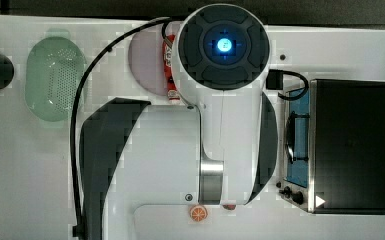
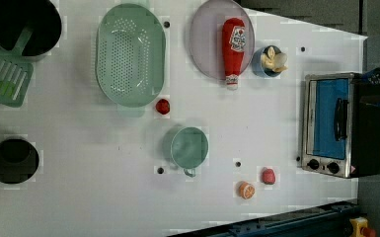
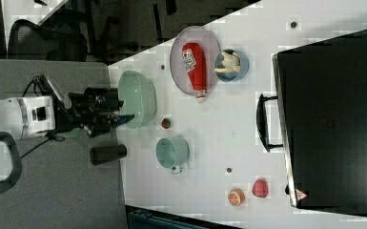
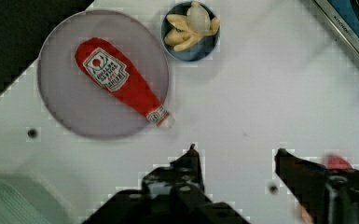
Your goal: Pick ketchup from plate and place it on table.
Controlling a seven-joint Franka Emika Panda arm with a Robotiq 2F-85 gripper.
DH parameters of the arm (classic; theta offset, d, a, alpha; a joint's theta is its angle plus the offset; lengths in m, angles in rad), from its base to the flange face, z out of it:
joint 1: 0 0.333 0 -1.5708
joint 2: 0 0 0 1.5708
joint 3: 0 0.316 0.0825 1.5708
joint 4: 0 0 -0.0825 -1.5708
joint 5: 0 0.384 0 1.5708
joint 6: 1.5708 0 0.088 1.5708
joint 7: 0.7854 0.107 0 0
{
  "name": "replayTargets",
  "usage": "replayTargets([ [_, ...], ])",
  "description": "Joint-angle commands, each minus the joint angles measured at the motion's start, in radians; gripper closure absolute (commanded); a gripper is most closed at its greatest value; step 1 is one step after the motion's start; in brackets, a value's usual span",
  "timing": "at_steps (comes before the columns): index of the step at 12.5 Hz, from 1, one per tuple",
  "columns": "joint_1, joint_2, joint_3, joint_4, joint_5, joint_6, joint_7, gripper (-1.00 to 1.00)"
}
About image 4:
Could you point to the small red tomato toy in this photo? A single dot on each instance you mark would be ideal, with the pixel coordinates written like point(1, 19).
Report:
point(337, 163)

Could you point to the peeled banana toy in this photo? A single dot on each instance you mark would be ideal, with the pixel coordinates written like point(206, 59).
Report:
point(188, 30)

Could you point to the red ketchup bottle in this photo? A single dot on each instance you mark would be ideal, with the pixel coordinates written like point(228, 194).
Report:
point(109, 68)

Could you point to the blue bowl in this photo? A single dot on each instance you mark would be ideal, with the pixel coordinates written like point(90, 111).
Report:
point(201, 50)

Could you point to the purple round plate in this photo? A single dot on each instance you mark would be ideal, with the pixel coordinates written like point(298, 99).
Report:
point(77, 102)

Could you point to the silver toaster oven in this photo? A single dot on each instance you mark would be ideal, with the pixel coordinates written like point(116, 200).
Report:
point(343, 17)

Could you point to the green perforated colander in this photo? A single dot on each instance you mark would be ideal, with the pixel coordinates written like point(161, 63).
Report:
point(24, 201)

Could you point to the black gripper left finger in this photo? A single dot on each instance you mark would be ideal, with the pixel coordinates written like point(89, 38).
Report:
point(168, 195)

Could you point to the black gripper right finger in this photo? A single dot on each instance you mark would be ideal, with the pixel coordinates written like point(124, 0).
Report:
point(330, 196)

